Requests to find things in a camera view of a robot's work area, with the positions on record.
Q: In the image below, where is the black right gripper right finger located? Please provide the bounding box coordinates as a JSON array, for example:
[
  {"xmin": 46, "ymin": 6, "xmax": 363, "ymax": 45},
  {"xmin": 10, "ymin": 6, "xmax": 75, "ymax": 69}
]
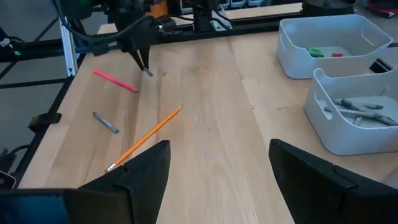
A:
[{"xmin": 269, "ymin": 139, "xmax": 398, "ymax": 224}]

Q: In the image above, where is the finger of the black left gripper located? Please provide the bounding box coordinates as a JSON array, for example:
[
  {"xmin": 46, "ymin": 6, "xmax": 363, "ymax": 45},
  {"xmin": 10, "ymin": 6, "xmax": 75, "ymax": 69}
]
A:
[
  {"xmin": 129, "ymin": 49, "xmax": 146, "ymax": 72},
  {"xmin": 140, "ymin": 46, "xmax": 152, "ymax": 71}
]

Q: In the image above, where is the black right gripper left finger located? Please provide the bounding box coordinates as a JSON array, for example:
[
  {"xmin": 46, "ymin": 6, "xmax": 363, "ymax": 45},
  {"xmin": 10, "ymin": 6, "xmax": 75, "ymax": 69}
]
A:
[{"xmin": 0, "ymin": 139, "xmax": 172, "ymax": 224}]

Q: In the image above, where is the pink pencil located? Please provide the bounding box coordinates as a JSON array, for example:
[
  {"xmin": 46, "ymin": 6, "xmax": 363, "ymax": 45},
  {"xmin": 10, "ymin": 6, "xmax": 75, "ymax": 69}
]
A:
[{"xmin": 92, "ymin": 68, "xmax": 140, "ymax": 93}]

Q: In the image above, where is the orange pencil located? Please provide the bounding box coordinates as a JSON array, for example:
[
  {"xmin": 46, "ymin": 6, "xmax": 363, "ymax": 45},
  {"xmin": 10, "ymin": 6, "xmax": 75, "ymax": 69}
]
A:
[{"xmin": 104, "ymin": 104, "xmax": 183, "ymax": 174}]

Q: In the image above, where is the grey marker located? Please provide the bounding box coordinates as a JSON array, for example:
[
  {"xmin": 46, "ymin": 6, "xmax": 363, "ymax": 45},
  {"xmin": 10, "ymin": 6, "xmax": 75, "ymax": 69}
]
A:
[{"xmin": 92, "ymin": 111, "xmax": 120, "ymax": 135}]

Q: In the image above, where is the green eraser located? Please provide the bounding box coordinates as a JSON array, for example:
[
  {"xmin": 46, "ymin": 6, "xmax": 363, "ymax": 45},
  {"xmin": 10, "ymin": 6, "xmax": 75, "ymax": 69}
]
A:
[{"xmin": 306, "ymin": 47, "xmax": 325, "ymax": 58}]

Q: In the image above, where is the light grey plastic bin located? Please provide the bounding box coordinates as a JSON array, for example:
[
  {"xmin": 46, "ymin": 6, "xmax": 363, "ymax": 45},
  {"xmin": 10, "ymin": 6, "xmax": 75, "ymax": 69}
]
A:
[
  {"xmin": 275, "ymin": 14, "xmax": 394, "ymax": 80},
  {"xmin": 303, "ymin": 67, "xmax": 398, "ymax": 156}
]

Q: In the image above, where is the silver aluminium extrusion bar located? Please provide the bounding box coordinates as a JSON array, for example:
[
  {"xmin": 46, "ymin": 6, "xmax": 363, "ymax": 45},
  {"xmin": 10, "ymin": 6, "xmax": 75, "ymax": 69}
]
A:
[{"xmin": 58, "ymin": 17, "xmax": 79, "ymax": 77}]

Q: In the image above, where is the black table edge clamp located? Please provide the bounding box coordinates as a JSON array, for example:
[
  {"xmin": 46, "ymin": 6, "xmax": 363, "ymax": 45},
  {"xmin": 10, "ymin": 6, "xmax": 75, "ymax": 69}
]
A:
[{"xmin": 27, "ymin": 112, "xmax": 63, "ymax": 134}]

